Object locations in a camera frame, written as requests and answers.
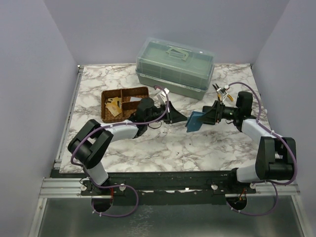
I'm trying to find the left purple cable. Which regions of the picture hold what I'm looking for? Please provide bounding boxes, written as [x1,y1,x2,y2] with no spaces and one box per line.
[70,85,172,218]

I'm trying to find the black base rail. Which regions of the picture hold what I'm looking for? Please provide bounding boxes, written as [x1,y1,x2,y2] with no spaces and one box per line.
[81,171,256,206]

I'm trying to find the white card in basket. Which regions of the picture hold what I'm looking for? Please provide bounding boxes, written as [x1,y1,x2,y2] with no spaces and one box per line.
[129,97,142,102]

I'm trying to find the left aluminium side rail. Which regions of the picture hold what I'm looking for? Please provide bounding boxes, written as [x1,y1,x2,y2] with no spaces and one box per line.
[55,65,84,163]

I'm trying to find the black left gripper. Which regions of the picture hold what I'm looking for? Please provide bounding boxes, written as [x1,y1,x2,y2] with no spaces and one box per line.
[145,101,187,124]

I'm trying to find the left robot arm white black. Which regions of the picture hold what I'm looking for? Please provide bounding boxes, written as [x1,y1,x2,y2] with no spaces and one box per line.
[68,97,187,195]

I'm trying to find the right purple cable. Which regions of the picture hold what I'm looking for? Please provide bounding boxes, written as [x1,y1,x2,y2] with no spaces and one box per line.
[224,81,297,217]

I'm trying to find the brown wicker divided basket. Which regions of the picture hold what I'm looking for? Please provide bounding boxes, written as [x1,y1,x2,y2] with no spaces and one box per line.
[101,86,149,123]

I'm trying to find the yellow handled pliers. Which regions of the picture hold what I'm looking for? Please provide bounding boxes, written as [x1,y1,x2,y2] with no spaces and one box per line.
[212,84,234,102]

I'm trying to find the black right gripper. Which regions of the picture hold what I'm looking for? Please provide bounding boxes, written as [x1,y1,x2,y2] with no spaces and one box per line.
[198,100,240,124]

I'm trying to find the green plastic storage box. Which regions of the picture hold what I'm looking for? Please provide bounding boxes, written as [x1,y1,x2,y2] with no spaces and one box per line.
[135,38,215,100]

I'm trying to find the blue leather card holder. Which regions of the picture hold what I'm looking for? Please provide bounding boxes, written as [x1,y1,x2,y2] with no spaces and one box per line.
[185,111,205,133]

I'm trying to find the tan card in basket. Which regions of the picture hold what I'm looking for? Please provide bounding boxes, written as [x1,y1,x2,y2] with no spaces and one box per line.
[105,97,122,117]

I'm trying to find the purple cable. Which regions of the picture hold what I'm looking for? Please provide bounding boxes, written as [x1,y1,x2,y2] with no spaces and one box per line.
[70,85,172,218]
[224,81,297,217]

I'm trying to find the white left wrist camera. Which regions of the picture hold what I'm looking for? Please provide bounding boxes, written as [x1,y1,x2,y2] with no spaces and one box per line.
[156,88,169,105]

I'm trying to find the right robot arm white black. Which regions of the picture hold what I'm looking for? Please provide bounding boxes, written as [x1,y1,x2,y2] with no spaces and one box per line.
[198,91,297,194]

